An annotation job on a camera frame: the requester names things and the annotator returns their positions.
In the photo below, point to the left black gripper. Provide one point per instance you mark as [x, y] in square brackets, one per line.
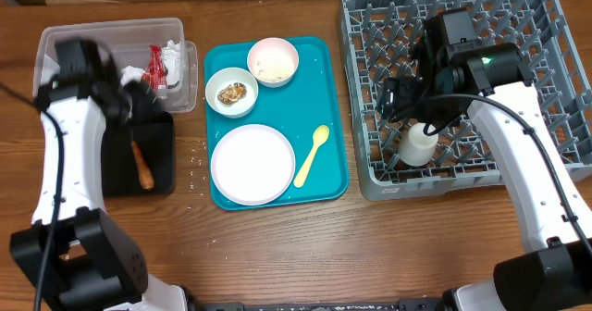
[146, 105]

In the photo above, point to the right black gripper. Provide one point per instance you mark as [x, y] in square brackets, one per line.
[394, 98]

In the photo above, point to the red snack wrapper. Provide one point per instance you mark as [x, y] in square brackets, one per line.
[155, 75]

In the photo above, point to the white paper cup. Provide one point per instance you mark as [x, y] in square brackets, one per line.
[416, 149]

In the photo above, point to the foil wrapper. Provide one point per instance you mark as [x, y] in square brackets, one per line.
[171, 57]

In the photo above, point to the fried sausage stick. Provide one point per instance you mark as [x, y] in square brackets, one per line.
[145, 175]

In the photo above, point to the white bowl with food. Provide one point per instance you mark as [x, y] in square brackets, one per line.
[222, 79]

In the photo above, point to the pink bowl with rice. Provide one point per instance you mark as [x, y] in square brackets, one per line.
[273, 61]

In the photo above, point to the white napkin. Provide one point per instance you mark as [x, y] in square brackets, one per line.
[131, 73]

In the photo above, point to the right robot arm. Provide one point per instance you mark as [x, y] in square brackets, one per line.
[492, 85]

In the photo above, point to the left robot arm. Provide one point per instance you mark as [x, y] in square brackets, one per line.
[102, 137]

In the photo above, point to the grey dishwasher rack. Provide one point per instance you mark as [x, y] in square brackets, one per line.
[377, 37]

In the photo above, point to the black plastic tray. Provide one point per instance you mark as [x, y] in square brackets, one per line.
[156, 141]

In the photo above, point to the clear plastic bin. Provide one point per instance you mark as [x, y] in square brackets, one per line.
[128, 42]

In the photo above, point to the brown food scrap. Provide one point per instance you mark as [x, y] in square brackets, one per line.
[232, 94]

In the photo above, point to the yellow plastic spoon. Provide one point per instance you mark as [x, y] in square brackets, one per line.
[320, 136]

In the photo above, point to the teal serving tray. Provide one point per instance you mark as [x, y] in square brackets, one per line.
[296, 110]

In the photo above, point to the white round plate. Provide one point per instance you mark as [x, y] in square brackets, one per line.
[253, 165]

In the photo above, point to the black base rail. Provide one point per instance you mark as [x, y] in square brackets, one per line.
[405, 304]

